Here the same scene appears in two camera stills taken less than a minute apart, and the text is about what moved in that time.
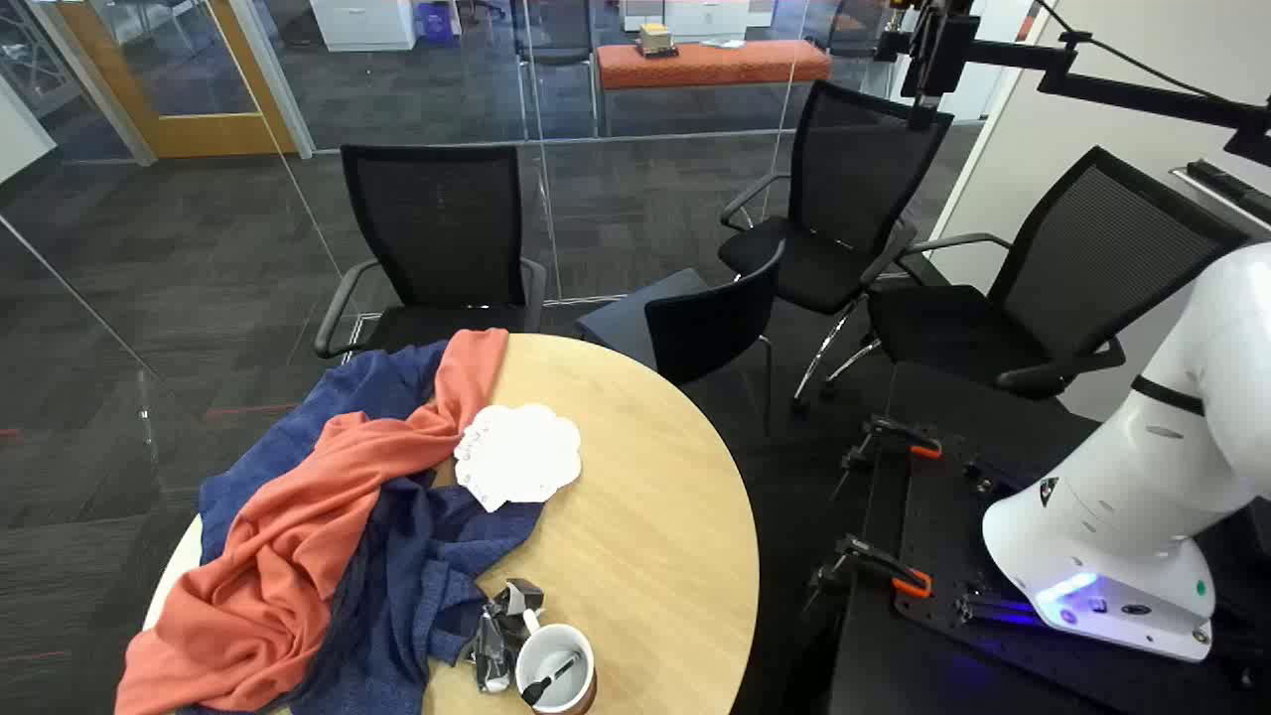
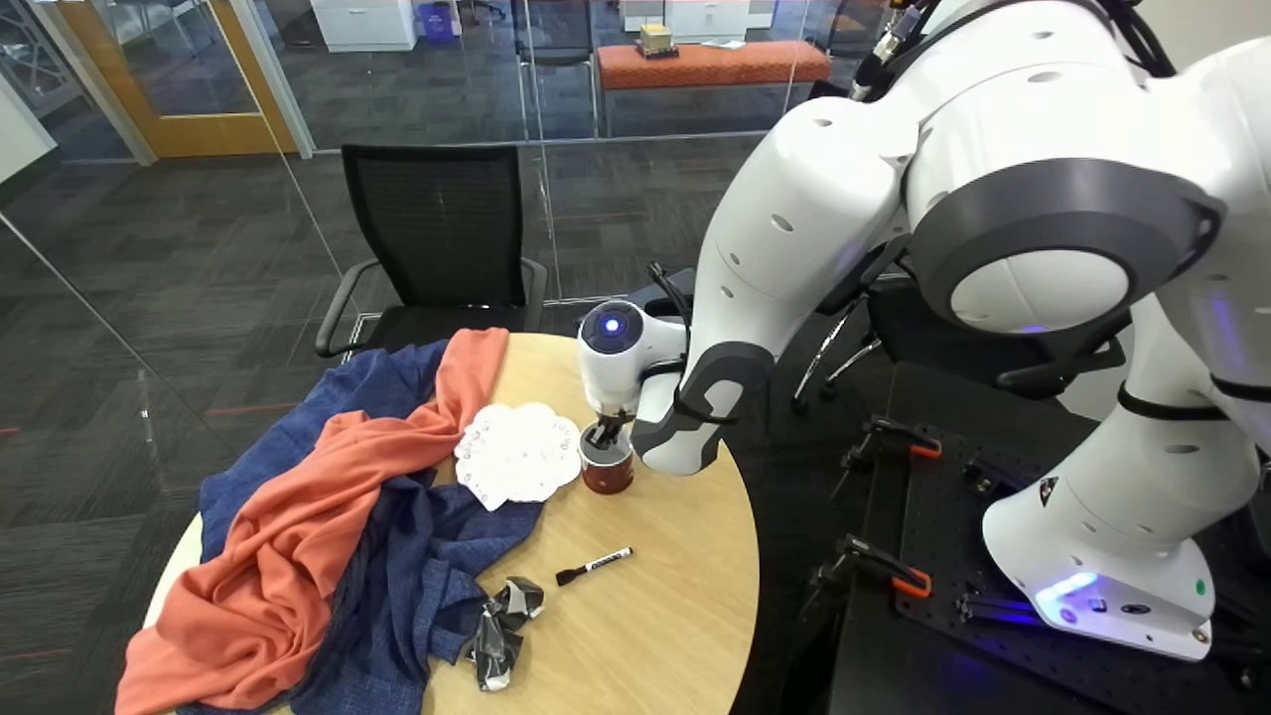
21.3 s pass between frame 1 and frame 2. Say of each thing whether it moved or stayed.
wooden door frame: stayed
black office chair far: stayed
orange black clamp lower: stayed
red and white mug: moved
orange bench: stayed
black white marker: moved
